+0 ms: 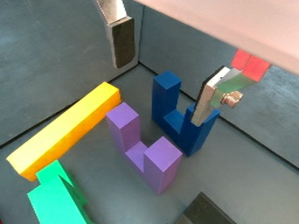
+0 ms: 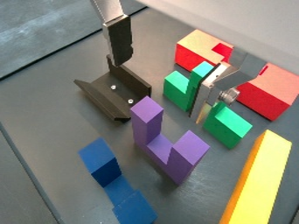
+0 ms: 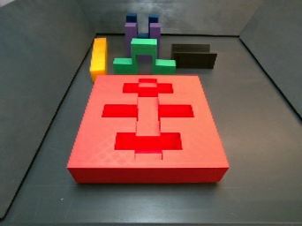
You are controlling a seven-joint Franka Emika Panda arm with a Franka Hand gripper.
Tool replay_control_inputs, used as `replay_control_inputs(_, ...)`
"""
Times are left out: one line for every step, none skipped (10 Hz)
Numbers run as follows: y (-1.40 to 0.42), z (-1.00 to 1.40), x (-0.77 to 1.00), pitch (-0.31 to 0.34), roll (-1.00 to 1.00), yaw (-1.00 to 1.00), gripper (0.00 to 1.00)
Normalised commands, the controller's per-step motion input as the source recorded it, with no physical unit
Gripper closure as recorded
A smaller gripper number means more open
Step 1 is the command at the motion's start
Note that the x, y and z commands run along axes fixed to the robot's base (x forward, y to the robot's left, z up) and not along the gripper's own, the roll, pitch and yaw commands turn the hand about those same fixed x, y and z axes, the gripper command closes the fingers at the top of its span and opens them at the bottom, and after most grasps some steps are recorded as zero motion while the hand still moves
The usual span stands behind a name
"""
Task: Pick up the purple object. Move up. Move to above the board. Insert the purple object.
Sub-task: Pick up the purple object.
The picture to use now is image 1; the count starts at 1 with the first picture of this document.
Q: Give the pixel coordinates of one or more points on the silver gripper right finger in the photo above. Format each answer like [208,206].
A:
[220,90]

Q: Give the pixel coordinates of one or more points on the red slotted board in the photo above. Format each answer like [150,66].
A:
[250,65]

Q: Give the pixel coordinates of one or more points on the blue U-shaped block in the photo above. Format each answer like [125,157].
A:
[186,134]

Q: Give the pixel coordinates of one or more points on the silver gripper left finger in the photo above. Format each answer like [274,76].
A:
[121,31]

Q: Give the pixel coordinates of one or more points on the yellow long bar block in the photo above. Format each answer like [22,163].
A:
[65,131]

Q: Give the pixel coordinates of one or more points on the green arch block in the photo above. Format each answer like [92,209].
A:
[58,200]

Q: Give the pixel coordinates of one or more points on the black angled bracket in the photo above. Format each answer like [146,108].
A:
[204,212]

